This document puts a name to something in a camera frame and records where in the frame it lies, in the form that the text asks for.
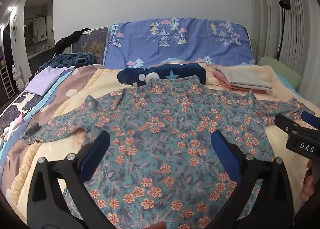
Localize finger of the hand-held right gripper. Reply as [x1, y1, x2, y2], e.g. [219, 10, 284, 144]
[301, 111, 320, 130]
[274, 113, 302, 135]

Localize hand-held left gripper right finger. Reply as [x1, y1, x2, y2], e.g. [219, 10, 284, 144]
[211, 130, 296, 229]

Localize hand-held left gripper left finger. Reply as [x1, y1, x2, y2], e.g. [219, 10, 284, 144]
[27, 131, 111, 229]

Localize teal floral shirt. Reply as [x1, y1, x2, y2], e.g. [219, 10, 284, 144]
[20, 75, 316, 229]

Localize person's right hand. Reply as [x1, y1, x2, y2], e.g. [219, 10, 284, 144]
[302, 160, 320, 206]

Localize cream fleece blanket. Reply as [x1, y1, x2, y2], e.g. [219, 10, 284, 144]
[0, 63, 320, 229]

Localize green pillow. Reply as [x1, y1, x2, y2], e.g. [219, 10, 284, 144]
[257, 56, 302, 89]

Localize grey folded cloth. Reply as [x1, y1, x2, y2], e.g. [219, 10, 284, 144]
[215, 66, 273, 92]

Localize brown and blue printed bedsheet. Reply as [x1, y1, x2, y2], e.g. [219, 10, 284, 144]
[0, 65, 105, 184]

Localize lilac folded cloth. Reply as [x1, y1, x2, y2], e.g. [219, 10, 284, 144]
[25, 66, 76, 96]

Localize white curtain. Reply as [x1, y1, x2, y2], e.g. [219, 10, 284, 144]
[251, 0, 320, 102]

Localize dark teal fleece blanket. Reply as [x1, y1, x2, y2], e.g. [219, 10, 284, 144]
[37, 53, 96, 73]

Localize navy star-print fleece cloth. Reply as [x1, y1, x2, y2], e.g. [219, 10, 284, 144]
[117, 63, 207, 87]

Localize white animal figurine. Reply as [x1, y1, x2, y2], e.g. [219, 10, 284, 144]
[11, 63, 25, 92]

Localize white ladder shelf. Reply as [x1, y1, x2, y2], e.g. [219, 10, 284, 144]
[0, 65, 13, 99]

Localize black garment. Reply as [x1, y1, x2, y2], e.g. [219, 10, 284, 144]
[53, 28, 92, 57]

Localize black floor lamp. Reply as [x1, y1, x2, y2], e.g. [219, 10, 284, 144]
[275, 0, 291, 61]

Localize blue tree-print pillow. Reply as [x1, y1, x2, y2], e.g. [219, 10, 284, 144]
[103, 18, 257, 68]

